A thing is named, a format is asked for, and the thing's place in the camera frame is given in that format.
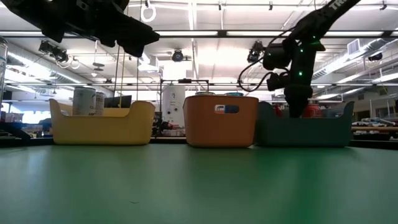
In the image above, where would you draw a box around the black overhead rig camera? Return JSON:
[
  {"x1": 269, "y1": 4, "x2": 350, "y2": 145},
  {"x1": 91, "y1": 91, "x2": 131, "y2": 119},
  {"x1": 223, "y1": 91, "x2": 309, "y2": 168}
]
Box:
[{"x1": 246, "y1": 40, "x2": 265, "y2": 65}]

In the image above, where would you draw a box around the black ceiling spotlight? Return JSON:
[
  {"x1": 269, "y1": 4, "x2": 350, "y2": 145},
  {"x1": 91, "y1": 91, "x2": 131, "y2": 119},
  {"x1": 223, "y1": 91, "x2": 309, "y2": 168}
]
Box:
[{"x1": 38, "y1": 39, "x2": 70, "y2": 64}]

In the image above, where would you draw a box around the dark teal plastic bin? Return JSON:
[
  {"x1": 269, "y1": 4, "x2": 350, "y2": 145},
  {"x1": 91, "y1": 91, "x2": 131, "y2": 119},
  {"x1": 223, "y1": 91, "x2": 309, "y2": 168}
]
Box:
[{"x1": 254, "y1": 100, "x2": 356, "y2": 148}]

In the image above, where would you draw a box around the white air vent grille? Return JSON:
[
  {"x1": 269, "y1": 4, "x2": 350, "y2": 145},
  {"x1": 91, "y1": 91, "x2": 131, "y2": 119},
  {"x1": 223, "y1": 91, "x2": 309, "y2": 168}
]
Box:
[{"x1": 347, "y1": 39, "x2": 361, "y2": 56}]

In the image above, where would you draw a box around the background wooden workbench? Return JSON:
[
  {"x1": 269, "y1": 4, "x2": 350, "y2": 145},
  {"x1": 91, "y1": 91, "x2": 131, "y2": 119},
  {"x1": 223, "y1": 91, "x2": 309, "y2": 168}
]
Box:
[{"x1": 351, "y1": 116, "x2": 398, "y2": 141}]

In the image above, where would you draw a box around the black metal frame stand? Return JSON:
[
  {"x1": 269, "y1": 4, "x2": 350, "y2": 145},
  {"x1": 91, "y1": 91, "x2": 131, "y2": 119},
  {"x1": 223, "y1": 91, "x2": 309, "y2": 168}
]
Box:
[{"x1": 159, "y1": 78, "x2": 210, "y2": 138}]

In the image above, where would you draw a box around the thin black hanging cable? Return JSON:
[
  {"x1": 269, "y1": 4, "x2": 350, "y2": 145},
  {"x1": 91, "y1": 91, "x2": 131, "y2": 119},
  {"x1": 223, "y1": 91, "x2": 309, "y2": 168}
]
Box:
[
  {"x1": 113, "y1": 43, "x2": 121, "y2": 99},
  {"x1": 136, "y1": 0, "x2": 142, "y2": 101}
]

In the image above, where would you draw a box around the yellow plastic bin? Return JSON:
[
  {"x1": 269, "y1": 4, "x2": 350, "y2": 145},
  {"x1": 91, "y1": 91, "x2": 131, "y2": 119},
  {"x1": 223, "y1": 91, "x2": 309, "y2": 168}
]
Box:
[{"x1": 49, "y1": 98, "x2": 157, "y2": 146}]

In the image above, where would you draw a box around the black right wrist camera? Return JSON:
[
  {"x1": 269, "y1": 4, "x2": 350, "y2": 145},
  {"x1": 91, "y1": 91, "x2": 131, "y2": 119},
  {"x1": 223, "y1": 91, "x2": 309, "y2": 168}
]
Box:
[{"x1": 266, "y1": 72, "x2": 292, "y2": 92}]

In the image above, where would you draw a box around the silver ceiling air duct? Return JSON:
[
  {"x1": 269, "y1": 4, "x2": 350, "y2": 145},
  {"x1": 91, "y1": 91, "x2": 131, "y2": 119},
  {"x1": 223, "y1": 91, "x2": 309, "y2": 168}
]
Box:
[
  {"x1": 136, "y1": 51, "x2": 161, "y2": 74},
  {"x1": 0, "y1": 39, "x2": 90, "y2": 86},
  {"x1": 306, "y1": 39, "x2": 398, "y2": 84}
]

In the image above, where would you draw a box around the orange plastic bin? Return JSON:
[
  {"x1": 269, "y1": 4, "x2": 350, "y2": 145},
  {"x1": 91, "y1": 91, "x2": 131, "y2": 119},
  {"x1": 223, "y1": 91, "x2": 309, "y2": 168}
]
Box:
[{"x1": 182, "y1": 95, "x2": 260, "y2": 149}]

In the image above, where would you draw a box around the black ceiling dome camera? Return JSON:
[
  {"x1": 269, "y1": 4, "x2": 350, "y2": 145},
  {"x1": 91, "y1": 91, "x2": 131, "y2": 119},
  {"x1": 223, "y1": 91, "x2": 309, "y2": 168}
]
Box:
[{"x1": 171, "y1": 49, "x2": 185, "y2": 63}]

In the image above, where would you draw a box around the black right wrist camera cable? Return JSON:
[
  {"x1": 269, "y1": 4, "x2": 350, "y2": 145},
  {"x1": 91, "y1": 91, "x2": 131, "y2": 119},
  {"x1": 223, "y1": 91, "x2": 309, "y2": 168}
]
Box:
[{"x1": 238, "y1": 55, "x2": 282, "y2": 93}]

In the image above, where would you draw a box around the black computer monitor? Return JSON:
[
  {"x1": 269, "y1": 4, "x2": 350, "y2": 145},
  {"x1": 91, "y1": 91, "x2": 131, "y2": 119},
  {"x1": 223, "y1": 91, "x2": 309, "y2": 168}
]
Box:
[{"x1": 104, "y1": 95, "x2": 133, "y2": 109}]

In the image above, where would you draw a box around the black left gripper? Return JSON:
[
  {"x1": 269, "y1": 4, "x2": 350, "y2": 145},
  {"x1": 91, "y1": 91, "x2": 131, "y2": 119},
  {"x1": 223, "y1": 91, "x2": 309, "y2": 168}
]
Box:
[{"x1": 71, "y1": 0, "x2": 161, "y2": 58}]

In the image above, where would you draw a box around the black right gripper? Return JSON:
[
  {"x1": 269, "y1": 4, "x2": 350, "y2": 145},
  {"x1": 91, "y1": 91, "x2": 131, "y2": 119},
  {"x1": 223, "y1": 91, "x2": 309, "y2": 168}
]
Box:
[{"x1": 284, "y1": 83, "x2": 314, "y2": 119}]

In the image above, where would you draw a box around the white cable loop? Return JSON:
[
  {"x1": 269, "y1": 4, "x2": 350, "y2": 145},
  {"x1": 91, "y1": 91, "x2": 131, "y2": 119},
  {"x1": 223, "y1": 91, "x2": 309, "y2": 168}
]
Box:
[
  {"x1": 55, "y1": 55, "x2": 81, "y2": 70},
  {"x1": 140, "y1": 0, "x2": 157, "y2": 24}
]

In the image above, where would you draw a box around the overhead LED light bar frame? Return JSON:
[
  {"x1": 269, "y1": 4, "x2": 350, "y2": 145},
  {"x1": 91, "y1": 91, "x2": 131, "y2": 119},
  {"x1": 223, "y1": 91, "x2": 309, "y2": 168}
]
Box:
[{"x1": 0, "y1": 29, "x2": 398, "y2": 39}]

